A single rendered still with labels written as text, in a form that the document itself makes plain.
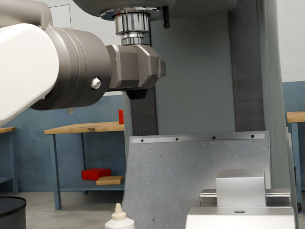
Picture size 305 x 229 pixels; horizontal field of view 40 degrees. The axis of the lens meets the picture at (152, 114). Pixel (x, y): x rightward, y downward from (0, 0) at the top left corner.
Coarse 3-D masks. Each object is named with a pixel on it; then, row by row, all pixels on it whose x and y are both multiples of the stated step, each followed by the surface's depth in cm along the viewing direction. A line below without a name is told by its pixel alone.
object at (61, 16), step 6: (54, 6) 528; (60, 6) 526; (66, 6) 523; (54, 12) 529; (60, 12) 526; (66, 12) 524; (54, 18) 529; (60, 18) 527; (66, 18) 524; (54, 24) 530; (60, 24) 527; (66, 24) 525
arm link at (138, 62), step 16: (80, 32) 45; (96, 48) 45; (112, 48) 48; (128, 48) 50; (144, 48) 51; (96, 64) 44; (112, 64) 48; (128, 64) 49; (144, 64) 51; (160, 64) 52; (96, 80) 44; (112, 80) 48; (128, 80) 49; (144, 80) 51; (80, 96) 44; (96, 96) 46
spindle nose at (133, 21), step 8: (120, 16) 56; (128, 16) 55; (136, 16) 55; (144, 16) 56; (120, 24) 56; (128, 24) 55; (136, 24) 55; (144, 24) 56; (120, 32) 56; (144, 32) 58
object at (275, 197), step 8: (208, 192) 60; (272, 192) 57; (280, 192) 57; (288, 192) 57; (200, 200) 59; (208, 200) 59; (216, 200) 58; (272, 200) 56; (280, 200) 56; (288, 200) 56
